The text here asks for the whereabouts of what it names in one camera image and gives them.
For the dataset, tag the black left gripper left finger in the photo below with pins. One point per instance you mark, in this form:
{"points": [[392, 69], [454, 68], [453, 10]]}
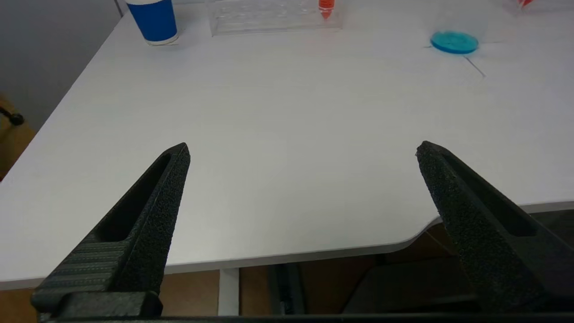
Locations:
{"points": [[143, 233]]}

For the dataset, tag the blue white paper cup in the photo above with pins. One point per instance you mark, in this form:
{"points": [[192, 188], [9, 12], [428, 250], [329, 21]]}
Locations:
{"points": [[154, 22]]}

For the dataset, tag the black office chair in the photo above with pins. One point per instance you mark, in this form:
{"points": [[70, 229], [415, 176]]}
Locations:
{"points": [[13, 117]]}

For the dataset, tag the white table leg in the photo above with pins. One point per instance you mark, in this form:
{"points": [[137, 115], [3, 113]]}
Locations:
{"points": [[228, 291]]}

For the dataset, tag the test tube with red pigment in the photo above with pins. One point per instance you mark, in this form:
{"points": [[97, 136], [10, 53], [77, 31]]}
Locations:
{"points": [[523, 2], [326, 8]]}

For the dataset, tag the clear glass beaker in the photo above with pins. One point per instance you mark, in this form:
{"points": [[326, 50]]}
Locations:
{"points": [[455, 41]]}

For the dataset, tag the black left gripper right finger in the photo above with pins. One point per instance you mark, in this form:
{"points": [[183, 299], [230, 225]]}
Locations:
{"points": [[493, 233]]}

